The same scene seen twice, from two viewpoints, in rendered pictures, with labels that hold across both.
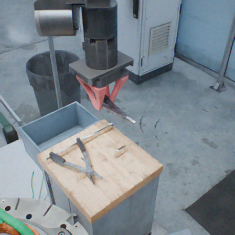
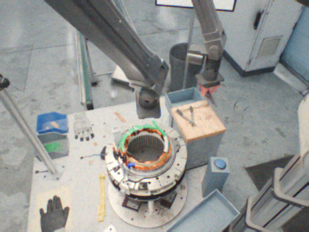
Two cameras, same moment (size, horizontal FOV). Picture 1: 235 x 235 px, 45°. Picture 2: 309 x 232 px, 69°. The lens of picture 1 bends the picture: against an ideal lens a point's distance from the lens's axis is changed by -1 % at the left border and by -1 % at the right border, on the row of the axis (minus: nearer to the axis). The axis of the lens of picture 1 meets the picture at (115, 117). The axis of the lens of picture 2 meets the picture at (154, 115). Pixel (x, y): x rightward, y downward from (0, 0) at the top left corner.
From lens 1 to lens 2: 0.44 m
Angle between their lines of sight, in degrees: 18
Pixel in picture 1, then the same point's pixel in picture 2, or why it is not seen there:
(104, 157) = (200, 117)
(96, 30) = (210, 65)
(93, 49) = (207, 72)
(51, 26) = (192, 60)
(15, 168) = not seen: hidden behind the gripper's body
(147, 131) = (237, 112)
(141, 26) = (256, 36)
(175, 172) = (247, 143)
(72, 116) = (190, 94)
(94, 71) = (205, 81)
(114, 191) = (199, 132)
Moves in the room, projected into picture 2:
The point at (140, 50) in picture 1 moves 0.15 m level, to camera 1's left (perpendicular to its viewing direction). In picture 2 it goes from (252, 52) to (238, 50)
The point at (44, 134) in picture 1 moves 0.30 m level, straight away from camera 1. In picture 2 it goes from (175, 99) to (175, 66)
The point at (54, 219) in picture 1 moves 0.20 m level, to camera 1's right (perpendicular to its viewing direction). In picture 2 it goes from (173, 134) to (221, 150)
